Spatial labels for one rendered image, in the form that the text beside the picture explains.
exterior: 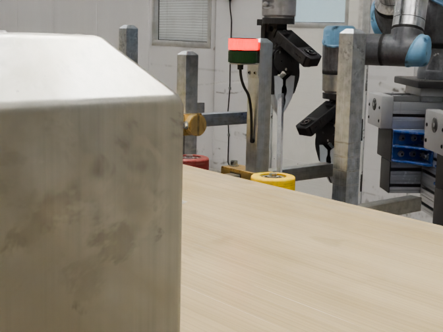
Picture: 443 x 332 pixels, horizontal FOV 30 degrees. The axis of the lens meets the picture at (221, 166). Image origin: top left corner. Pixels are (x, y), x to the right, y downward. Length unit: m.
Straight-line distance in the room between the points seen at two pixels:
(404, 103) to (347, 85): 0.80
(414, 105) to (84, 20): 6.24
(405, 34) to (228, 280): 1.18
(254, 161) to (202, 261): 0.78
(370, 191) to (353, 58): 3.66
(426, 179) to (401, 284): 1.42
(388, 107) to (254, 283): 1.47
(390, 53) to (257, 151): 0.44
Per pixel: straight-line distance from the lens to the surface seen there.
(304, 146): 5.57
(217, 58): 6.34
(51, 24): 9.05
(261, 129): 1.71
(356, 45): 1.52
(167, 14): 7.03
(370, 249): 1.04
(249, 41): 1.66
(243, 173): 1.74
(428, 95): 2.33
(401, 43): 1.97
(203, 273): 0.91
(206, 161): 1.65
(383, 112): 2.30
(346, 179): 1.54
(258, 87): 1.70
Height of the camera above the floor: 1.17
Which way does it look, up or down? 10 degrees down
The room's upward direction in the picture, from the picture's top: 1 degrees clockwise
